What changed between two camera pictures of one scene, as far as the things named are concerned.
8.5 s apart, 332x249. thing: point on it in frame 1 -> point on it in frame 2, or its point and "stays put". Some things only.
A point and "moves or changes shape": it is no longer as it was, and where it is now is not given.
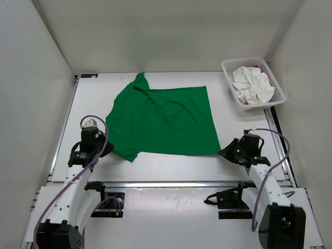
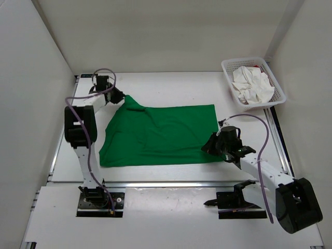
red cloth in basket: (258, 66) stays put
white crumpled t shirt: (252, 86) stays put
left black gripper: (109, 147) -> (118, 97)
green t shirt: (176, 121) moves or changes shape
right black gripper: (227, 152) -> (209, 147)
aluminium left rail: (63, 128) stays put
